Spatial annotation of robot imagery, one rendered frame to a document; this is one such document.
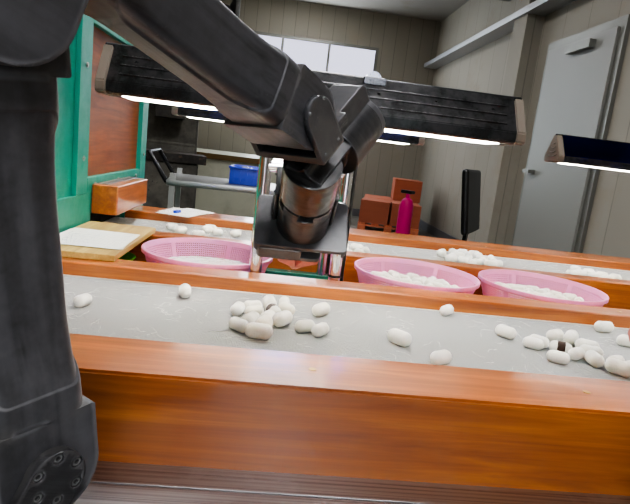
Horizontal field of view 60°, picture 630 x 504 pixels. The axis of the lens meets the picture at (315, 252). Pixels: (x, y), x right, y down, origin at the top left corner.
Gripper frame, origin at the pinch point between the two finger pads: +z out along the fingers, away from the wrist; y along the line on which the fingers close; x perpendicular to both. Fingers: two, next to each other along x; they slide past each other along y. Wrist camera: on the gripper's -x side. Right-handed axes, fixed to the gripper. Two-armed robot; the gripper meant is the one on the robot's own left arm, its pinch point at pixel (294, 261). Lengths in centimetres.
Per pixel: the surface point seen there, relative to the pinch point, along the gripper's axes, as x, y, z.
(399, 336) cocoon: 4.6, -16.0, 10.7
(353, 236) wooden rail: -53, -21, 79
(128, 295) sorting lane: -2.3, 24.6, 21.0
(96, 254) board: -11.9, 33.1, 26.9
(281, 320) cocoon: 2.8, 0.6, 13.1
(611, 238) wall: -168, -229, 237
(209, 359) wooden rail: 14.2, 8.5, -2.4
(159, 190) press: -262, 112, 375
